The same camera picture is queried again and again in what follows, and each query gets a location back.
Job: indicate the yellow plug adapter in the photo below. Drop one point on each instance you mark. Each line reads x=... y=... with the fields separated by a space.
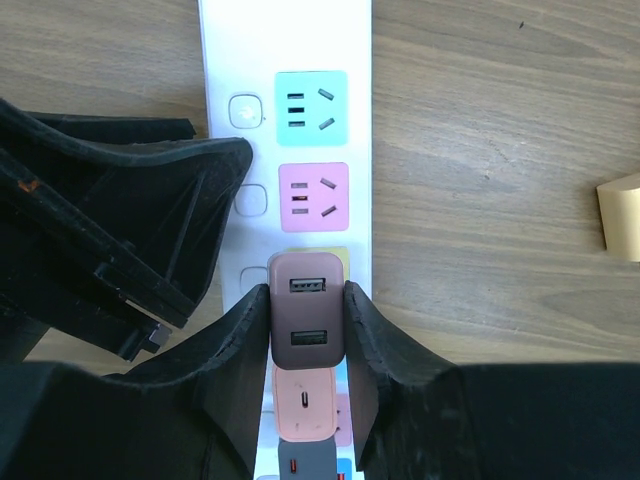
x=619 y=208

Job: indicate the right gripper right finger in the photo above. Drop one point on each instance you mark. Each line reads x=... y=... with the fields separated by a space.
x=415 y=415

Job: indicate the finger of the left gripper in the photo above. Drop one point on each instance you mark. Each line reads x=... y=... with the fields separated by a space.
x=105 y=129

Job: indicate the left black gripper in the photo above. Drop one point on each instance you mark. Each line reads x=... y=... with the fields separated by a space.
x=111 y=227

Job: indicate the white power strip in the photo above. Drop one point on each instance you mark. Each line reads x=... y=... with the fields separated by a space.
x=293 y=79

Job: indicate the mauve brown plug adapter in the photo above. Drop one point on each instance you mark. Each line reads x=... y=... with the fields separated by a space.
x=306 y=300

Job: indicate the pink plug adapter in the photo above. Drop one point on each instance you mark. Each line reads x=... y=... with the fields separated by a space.
x=305 y=404

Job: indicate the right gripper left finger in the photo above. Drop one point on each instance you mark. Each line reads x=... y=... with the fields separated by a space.
x=192 y=412

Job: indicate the dark grey plug adapter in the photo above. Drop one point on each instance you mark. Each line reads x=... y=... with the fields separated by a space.
x=308 y=460

